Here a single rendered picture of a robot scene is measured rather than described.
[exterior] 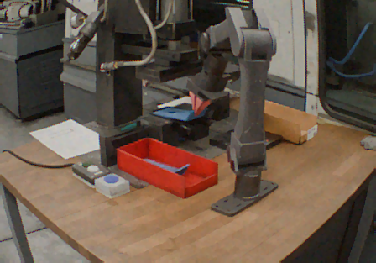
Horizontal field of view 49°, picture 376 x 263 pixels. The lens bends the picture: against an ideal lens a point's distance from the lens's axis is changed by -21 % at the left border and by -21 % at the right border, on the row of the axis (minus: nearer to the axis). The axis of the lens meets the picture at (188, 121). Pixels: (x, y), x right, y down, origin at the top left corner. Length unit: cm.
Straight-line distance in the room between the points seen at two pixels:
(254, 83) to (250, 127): 10
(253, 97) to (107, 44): 67
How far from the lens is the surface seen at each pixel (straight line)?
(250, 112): 111
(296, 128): 154
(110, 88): 165
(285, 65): 199
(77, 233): 107
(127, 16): 153
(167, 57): 145
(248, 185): 117
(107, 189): 121
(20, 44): 444
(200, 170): 131
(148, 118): 149
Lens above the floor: 147
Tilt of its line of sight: 19 degrees down
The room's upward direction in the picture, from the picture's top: straight up
